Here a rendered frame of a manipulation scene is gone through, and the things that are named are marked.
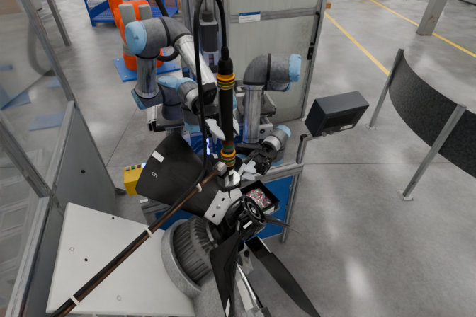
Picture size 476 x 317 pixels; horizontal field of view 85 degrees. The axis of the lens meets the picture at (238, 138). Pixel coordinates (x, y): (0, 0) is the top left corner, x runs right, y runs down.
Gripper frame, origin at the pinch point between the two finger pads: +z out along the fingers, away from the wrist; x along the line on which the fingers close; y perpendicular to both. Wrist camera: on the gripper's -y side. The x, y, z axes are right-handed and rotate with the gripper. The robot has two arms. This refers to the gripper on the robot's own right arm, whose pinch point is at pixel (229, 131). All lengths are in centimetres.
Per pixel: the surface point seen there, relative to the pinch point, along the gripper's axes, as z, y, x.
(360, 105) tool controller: -17, 26, -81
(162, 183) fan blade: -0.8, 10.1, 20.0
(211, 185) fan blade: 0.0, 17.8, 6.6
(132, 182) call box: -38, 42, 28
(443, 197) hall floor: 9, 149, -212
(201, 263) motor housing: 12.3, 34.1, 16.7
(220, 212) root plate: 4.9, 25.4, 6.4
